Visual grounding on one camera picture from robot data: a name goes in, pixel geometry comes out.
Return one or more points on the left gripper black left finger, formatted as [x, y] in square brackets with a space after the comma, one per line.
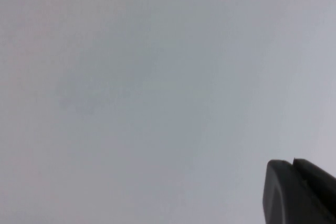
[283, 197]

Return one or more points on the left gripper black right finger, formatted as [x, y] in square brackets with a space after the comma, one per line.
[321, 190]

